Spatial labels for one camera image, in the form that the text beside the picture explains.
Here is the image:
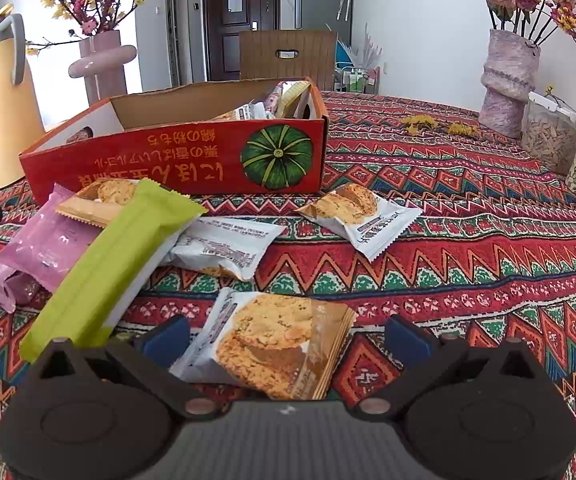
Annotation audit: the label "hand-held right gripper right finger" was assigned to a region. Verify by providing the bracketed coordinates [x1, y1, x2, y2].
[358, 315, 540, 418]

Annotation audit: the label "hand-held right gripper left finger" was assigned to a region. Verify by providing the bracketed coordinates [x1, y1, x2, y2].
[30, 316, 219, 418]

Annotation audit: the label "brown cookie packet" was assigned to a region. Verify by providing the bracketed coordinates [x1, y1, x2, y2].
[169, 287, 357, 401]
[55, 178, 139, 226]

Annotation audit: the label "white snack packet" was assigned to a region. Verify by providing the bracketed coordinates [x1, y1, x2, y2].
[235, 102, 276, 122]
[160, 216, 287, 281]

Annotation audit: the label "white cookie packet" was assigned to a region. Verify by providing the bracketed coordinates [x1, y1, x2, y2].
[294, 183, 424, 261]

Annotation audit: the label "red cardboard box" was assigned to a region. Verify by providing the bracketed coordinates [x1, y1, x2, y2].
[19, 77, 330, 198]

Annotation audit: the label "yellow silver snack packet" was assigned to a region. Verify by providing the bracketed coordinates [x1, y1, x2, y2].
[274, 81, 314, 118]

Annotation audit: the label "green snack packet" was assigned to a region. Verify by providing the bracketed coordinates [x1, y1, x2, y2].
[19, 178, 208, 363]

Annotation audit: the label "patterned tablecloth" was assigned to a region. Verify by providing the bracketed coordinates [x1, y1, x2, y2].
[0, 91, 576, 480]

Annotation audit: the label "pink vase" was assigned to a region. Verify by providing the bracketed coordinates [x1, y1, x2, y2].
[68, 30, 138, 103]

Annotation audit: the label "fallen yellow petals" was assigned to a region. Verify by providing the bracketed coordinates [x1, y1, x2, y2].
[400, 114, 479, 137]

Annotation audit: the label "printed pink snack packet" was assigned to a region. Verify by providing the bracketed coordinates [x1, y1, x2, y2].
[263, 85, 284, 120]

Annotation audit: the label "storage rack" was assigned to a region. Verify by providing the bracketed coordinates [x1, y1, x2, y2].
[335, 60, 381, 95]

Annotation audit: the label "textured pale vase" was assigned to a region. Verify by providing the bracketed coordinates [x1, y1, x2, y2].
[478, 29, 541, 138]

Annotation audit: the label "wooden chair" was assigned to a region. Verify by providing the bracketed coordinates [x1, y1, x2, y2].
[239, 30, 339, 92]

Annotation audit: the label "dark door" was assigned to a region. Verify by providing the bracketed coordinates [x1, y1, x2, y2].
[202, 0, 281, 83]

